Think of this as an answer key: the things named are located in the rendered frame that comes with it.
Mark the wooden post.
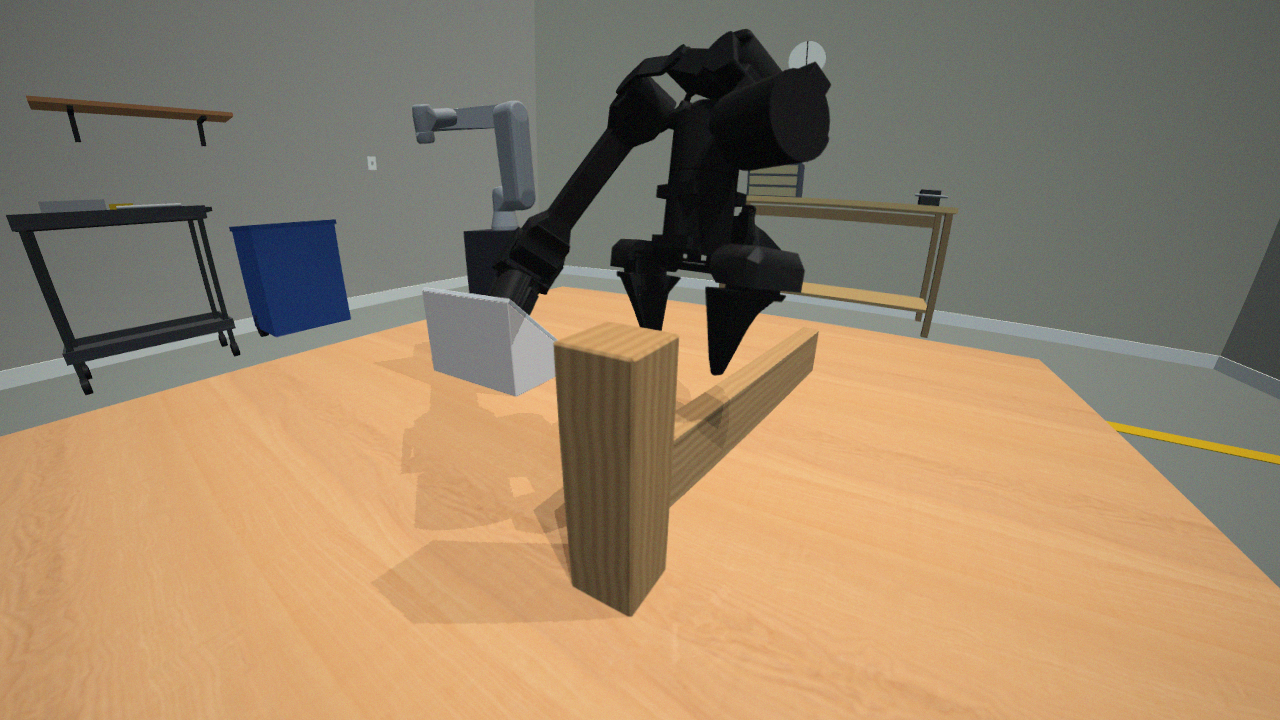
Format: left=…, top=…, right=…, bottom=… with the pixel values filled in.
left=554, top=322, right=678, bottom=618

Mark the wooden rail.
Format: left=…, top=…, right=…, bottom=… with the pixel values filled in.
left=669, top=327, right=819, bottom=507

